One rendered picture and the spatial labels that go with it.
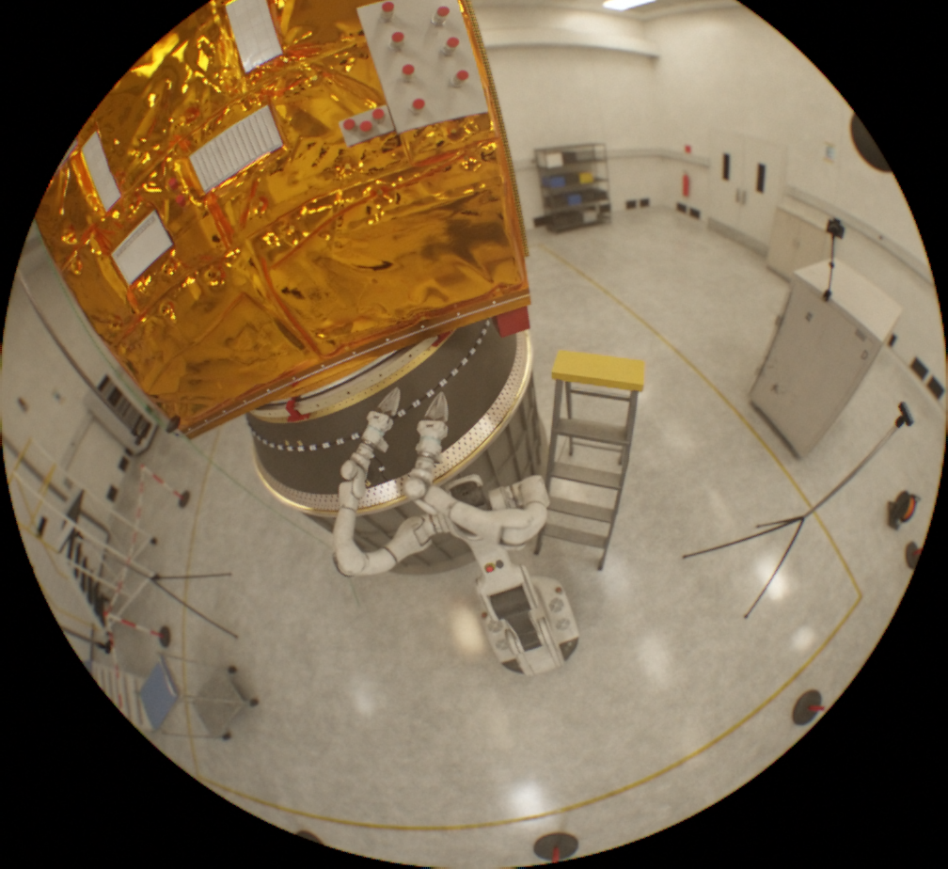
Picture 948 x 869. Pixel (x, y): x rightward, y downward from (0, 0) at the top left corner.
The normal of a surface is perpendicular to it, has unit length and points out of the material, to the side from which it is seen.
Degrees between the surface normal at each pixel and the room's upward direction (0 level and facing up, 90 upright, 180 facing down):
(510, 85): 90
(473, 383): 62
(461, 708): 0
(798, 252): 90
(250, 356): 84
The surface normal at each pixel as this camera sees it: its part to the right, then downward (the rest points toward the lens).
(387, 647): -0.22, -0.67
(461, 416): 0.51, 0.04
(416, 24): 0.25, 0.66
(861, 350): -0.94, 0.35
